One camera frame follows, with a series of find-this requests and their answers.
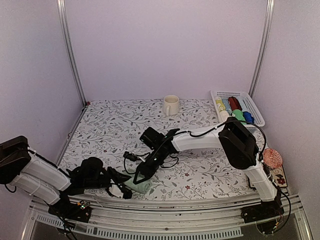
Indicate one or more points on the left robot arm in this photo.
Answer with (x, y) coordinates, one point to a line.
(24, 168)

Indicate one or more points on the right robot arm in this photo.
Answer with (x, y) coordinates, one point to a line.
(237, 142)

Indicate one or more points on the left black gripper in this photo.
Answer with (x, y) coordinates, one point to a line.
(118, 177)

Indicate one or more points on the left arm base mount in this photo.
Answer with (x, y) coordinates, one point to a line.
(71, 211)

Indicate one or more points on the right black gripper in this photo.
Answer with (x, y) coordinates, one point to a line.
(145, 170)

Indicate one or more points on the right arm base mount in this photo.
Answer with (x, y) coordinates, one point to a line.
(263, 210)

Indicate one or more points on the red patterned bowl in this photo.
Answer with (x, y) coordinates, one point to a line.
(272, 158)

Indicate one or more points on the cream ceramic mug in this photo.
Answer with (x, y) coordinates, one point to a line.
(171, 105)

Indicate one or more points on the right aluminium frame post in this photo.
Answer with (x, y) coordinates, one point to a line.
(270, 4)

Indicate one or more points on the floral square plate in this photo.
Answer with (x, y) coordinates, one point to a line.
(278, 175)

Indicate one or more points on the yellow rolled towel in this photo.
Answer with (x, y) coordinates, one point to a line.
(220, 105)

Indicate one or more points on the cream white towel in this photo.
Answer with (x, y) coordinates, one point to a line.
(224, 115)

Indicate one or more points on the white plastic basket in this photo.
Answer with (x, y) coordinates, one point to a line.
(246, 103)

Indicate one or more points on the mint green towel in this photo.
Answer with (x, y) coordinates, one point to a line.
(141, 188)

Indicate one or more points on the green rolled towel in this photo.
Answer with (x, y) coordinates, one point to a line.
(238, 114)

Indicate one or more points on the left aluminium frame post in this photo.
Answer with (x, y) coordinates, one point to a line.
(61, 7)

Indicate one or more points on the red rolled towel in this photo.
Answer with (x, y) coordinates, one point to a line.
(234, 103)

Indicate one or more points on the aluminium front rail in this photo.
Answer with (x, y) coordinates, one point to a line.
(207, 219)

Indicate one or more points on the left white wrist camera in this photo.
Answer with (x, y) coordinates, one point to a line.
(116, 190)

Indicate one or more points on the aluminium frame post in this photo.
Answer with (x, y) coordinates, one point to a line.
(61, 7)
(270, 4)

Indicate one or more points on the light blue rolled towel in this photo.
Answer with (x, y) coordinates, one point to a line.
(227, 105)

